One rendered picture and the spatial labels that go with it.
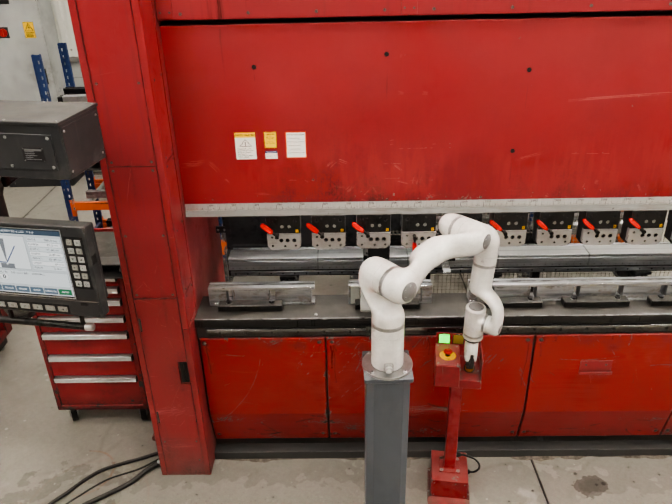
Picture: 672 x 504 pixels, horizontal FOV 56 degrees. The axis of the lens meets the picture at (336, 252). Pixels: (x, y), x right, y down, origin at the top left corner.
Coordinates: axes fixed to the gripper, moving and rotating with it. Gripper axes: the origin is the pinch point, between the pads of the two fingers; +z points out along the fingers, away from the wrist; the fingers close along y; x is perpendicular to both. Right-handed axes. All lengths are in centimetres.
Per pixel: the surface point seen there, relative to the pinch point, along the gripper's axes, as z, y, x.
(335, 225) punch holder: -52, -27, -61
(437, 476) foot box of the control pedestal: 62, 11, -11
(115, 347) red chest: 24, -22, -179
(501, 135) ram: -91, -39, 7
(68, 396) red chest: 56, -15, -210
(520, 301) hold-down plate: -13.1, -30.6, 23.4
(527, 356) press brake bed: 12.1, -21.6, 28.6
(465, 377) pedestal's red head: 4.1, 4.0, -1.7
